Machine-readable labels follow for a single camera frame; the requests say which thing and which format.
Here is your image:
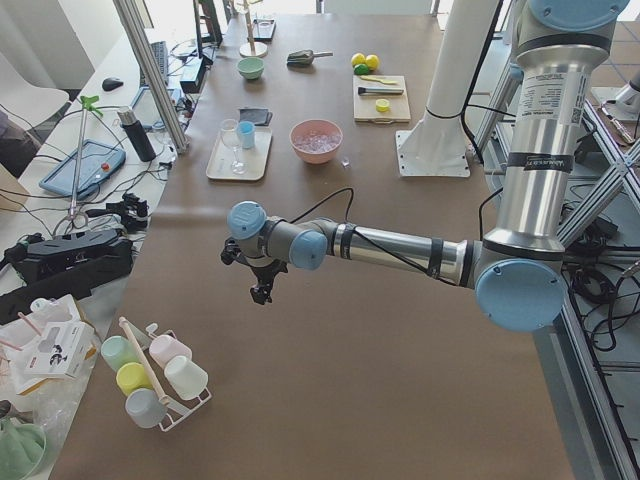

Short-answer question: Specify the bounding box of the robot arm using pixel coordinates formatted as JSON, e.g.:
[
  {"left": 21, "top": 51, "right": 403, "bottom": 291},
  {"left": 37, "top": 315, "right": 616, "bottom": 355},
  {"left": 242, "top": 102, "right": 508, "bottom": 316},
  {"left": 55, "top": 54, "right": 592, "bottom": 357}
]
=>
[{"left": 221, "top": 1, "right": 625, "bottom": 332}]

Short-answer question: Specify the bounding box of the grey folded cloth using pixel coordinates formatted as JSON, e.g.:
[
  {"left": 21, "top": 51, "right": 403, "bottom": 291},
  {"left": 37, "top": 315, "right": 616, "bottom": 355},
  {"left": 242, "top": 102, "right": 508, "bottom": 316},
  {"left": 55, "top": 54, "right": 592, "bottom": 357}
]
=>
[{"left": 239, "top": 107, "right": 273, "bottom": 126}]

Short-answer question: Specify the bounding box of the metal ice scoop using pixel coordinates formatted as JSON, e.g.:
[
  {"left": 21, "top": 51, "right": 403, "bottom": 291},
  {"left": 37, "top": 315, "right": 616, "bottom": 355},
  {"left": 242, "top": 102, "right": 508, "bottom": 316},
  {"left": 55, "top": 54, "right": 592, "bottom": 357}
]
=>
[{"left": 286, "top": 49, "right": 334, "bottom": 67}]

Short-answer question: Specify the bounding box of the grey cup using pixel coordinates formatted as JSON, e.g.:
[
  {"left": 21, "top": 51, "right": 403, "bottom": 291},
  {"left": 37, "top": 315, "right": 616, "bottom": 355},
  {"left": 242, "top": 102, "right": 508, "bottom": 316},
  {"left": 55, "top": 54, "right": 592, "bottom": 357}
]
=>
[{"left": 125, "top": 388, "right": 167, "bottom": 429}]

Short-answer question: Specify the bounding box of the pink cup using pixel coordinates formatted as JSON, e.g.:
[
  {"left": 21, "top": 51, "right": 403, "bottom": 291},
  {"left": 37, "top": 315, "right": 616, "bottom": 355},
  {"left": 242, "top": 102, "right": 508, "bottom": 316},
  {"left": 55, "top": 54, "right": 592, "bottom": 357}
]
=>
[{"left": 149, "top": 334, "right": 192, "bottom": 368}]

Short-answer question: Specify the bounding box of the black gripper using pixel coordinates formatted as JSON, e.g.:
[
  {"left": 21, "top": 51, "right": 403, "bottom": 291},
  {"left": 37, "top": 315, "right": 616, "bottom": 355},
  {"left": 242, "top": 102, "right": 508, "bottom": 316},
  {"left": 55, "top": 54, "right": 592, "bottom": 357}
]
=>
[{"left": 220, "top": 237, "right": 288, "bottom": 305}]

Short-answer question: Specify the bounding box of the wooden glass tree stand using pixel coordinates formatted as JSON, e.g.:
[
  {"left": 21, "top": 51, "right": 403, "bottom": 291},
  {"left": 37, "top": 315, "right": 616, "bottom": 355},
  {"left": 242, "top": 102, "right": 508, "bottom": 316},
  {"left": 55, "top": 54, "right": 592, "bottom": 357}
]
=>
[{"left": 239, "top": 0, "right": 268, "bottom": 58}]

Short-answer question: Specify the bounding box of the green lime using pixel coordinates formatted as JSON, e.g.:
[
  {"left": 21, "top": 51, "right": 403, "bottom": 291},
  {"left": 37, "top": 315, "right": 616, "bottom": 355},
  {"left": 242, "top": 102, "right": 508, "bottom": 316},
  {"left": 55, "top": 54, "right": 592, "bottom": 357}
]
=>
[{"left": 365, "top": 54, "right": 380, "bottom": 71}]

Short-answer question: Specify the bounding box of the black thermos bottle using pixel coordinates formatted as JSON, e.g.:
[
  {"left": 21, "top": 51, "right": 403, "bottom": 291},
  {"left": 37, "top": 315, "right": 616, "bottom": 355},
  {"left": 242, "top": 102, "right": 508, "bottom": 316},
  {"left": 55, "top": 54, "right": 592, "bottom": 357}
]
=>
[{"left": 117, "top": 106, "right": 156, "bottom": 162}]

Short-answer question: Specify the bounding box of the green bowl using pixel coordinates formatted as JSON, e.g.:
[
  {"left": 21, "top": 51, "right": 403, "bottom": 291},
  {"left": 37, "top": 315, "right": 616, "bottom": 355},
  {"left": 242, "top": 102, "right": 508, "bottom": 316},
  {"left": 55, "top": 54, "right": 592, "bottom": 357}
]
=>
[{"left": 237, "top": 56, "right": 264, "bottom": 80}]

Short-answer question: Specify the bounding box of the metal muddler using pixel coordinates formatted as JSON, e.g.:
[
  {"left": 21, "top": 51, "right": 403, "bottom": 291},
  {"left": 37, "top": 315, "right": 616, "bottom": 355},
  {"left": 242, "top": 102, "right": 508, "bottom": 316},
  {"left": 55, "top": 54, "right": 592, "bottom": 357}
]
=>
[{"left": 357, "top": 86, "right": 404, "bottom": 96}]

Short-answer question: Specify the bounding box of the computer mouse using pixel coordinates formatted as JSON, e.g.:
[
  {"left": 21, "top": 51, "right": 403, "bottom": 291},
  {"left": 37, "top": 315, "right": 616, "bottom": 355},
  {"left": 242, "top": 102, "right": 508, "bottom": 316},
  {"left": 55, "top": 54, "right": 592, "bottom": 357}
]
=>
[{"left": 101, "top": 77, "right": 124, "bottom": 92}]

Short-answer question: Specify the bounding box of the yellow plastic knife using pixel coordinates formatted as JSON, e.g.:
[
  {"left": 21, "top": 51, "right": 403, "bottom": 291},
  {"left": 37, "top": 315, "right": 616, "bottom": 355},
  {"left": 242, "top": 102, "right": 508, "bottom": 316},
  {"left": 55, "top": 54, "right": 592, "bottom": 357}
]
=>
[{"left": 359, "top": 75, "right": 398, "bottom": 85}]

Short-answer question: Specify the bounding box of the wooden cutting board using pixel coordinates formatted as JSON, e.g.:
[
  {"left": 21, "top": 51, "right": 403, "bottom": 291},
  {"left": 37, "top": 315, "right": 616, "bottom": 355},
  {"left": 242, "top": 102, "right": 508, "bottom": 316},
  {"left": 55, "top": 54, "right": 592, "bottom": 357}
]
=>
[{"left": 353, "top": 75, "right": 411, "bottom": 123}]

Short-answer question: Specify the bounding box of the white wire cup rack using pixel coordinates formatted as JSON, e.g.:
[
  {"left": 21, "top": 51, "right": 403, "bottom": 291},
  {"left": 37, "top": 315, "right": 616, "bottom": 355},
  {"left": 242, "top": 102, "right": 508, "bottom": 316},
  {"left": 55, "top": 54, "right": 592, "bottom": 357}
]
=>
[{"left": 116, "top": 317, "right": 212, "bottom": 432}]

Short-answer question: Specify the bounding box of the blue cup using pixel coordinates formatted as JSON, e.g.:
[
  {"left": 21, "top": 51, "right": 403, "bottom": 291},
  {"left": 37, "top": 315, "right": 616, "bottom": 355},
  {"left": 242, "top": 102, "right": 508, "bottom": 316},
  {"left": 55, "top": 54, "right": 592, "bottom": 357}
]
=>
[{"left": 236, "top": 120, "right": 255, "bottom": 149}]

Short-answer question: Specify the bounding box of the white cup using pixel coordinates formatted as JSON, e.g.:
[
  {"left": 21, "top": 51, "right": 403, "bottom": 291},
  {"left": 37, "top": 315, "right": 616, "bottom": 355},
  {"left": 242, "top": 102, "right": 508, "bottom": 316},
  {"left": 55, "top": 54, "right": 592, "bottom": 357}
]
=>
[{"left": 164, "top": 356, "right": 209, "bottom": 400}]

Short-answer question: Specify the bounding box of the green cup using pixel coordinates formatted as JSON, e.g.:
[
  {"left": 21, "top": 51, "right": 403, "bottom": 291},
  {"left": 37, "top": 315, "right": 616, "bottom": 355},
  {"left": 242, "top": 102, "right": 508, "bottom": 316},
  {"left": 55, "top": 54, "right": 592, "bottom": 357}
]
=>
[{"left": 100, "top": 335, "right": 138, "bottom": 372}]

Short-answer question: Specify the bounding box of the wine glass on tray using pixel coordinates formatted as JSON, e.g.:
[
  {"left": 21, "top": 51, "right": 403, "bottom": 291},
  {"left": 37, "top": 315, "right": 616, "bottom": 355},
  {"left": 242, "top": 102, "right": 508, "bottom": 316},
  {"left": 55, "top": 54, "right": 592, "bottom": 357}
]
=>
[{"left": 220, "top": 119, "right": 246, "bottom": 175}]

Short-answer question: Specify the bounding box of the yellow lemon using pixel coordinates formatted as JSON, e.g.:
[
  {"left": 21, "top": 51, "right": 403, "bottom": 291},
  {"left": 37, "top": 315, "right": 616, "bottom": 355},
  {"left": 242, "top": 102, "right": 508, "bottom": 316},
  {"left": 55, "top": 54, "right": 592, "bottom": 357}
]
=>
[{"left": 351, "top": 52, "right": 366, "bottom": 67}]

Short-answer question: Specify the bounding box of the blue teach pendant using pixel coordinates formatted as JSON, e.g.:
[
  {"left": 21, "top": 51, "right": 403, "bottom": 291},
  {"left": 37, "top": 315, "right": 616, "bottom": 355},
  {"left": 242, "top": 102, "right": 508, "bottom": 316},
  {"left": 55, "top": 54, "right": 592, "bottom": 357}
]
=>
[{"left": 39, "top": 139, "right": 126, "bottom": 199}]

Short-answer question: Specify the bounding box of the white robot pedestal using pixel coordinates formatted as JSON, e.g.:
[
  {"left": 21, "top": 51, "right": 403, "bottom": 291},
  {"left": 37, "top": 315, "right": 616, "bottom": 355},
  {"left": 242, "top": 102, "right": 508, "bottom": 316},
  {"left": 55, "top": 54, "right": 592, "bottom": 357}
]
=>
[{"left": 396, "top": 0, "right": 501, "bottom": 178}]

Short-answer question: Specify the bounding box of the pink bowl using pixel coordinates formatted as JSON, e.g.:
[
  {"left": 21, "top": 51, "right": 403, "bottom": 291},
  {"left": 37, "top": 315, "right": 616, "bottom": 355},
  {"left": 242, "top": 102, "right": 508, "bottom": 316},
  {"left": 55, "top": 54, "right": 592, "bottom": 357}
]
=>
[{"left": 289, "top": 119, "right": 343, "bottom": 164}]

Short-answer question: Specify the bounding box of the yellow cup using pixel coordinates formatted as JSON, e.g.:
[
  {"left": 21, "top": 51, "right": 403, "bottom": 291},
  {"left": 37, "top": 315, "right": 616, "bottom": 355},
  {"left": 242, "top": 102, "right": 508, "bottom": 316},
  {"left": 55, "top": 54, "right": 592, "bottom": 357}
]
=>
[{"left": 116, "top": 362, "right": 152, "bottom": 396}]

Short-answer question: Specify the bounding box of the beige serving tray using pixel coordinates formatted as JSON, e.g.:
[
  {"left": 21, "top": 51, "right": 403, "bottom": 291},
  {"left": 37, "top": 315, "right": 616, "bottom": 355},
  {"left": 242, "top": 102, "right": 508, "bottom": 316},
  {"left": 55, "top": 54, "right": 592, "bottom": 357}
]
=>
[{"left": 205, "top": 126, "right": 272, "bottom": 182}]

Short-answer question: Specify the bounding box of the ice cubes pile in bowl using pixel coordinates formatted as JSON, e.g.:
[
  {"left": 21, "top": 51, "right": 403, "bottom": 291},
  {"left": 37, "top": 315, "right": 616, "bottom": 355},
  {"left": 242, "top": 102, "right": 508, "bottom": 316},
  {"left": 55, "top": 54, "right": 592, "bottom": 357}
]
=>
[{"left": 293, "top": 130, "right": 342, "bottom": 155}]

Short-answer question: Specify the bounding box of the half lemon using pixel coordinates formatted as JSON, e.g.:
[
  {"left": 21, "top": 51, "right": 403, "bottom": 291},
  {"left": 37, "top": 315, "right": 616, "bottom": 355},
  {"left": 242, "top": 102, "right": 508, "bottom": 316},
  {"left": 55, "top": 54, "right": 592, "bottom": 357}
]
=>
[{"left": 375, "top": 98, "right": 390, "bottom": 112}]

